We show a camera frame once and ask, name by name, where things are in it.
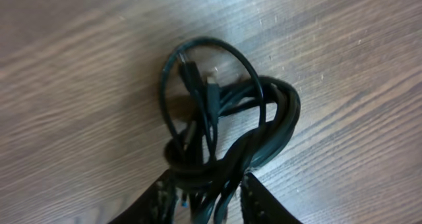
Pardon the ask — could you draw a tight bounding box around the black USB cable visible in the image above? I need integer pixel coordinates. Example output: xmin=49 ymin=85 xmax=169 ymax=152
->
xmin=159 ymin=36 xmax=301 ymax=224

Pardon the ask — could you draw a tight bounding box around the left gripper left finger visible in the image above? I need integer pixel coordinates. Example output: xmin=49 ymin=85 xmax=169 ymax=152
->
xmin=109 ymin=169 xmax=178 ymax=224

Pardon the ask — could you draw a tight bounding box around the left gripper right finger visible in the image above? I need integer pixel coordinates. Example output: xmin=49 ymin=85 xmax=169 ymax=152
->
xmin=240 ymin=173 xmax=301 ymax=224

